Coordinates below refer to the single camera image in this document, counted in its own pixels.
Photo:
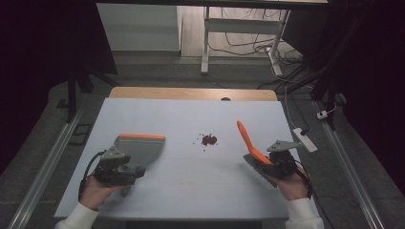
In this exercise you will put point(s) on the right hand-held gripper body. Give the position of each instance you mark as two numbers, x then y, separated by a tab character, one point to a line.
283	162

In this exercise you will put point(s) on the pile of small red beans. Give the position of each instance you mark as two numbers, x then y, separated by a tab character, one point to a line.
209	140

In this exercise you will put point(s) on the grey dustpan with orange edge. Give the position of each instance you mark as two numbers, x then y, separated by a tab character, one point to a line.
143	149

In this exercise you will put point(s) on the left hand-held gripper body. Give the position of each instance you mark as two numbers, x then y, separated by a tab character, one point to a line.
110	165

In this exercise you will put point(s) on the aluminium floor rail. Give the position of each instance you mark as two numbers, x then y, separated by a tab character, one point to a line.
47	159
347	165

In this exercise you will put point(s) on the black table grommet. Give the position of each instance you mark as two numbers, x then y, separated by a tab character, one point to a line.
225	99

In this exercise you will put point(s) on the white power strip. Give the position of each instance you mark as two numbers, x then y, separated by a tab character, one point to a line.
305	140

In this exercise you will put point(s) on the white table mat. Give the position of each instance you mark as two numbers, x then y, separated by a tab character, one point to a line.
191	184

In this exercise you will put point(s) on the person's left hand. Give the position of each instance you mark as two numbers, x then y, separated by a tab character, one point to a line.
94	194

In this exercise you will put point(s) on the person's right hand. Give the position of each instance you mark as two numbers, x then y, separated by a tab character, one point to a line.
296	187

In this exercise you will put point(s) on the white metal desk frame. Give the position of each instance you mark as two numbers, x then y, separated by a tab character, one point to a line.
242	26

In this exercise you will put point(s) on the dark curtain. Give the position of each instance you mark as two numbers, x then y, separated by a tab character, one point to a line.
31	47
375	79

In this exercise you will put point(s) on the small white adapter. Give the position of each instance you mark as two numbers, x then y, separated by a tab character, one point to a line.
322	114

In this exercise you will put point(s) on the white cabinet panel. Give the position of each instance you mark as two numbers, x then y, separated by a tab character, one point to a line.
140	28

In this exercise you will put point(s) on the wooden table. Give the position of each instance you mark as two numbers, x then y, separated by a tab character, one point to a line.
178	93

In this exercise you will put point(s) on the black stand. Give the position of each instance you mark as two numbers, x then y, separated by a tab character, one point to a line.
72	95
329	92

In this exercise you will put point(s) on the dark floor plate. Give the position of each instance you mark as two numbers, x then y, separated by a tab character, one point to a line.
80	134

